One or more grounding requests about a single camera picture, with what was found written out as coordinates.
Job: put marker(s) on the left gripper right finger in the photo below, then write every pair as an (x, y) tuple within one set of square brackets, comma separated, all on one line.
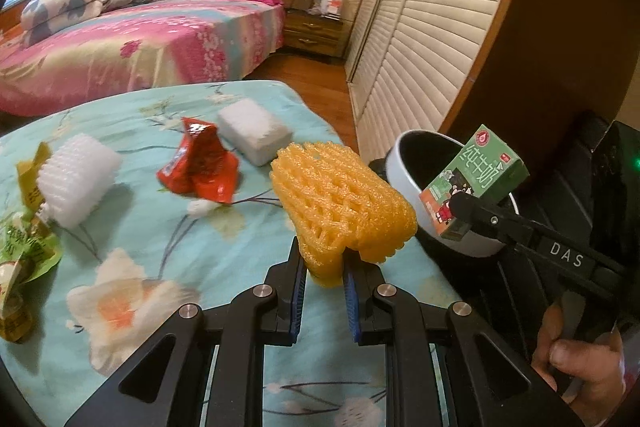
[(444, 366)]

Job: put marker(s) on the pink floral bed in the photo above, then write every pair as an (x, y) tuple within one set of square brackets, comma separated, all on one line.
[(154, 45)]

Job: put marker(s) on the yellow snack wrapper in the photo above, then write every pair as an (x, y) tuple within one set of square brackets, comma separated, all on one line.
[(27, 175)]

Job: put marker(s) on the green milk carton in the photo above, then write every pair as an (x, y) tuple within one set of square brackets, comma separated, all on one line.
[(486, 168)]

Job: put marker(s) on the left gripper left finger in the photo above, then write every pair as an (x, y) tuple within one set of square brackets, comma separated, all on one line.
[(205, 366)]

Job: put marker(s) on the white foam fruit net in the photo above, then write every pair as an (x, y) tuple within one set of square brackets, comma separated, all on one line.
[(75, 179)]

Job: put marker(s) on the wooden nightstand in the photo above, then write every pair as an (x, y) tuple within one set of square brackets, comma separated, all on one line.
[(315, 34)]

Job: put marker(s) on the louvered wardrobe doors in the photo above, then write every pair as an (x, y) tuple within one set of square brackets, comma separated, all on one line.
[(407, 61)]

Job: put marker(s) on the yellow foam fruit net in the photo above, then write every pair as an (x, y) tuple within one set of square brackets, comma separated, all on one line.
[(337, 203)]

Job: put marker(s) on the green apple juice pouch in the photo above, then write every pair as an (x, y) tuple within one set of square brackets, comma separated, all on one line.
[(29, 250)]

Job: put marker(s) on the right hand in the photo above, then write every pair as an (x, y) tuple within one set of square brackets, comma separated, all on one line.
[(599, 365)]

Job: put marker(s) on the white foam block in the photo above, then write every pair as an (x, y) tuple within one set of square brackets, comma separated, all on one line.
[(253, 130)]

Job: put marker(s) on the folded grey patterned quilt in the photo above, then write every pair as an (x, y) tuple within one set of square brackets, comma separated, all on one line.
[(43, 18)]

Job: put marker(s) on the white box on nightstand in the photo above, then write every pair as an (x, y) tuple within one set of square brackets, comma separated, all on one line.
[(331, 7)]

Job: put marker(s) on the red snack wrapper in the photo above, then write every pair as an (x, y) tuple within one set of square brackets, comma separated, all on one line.
[(201, 165)]

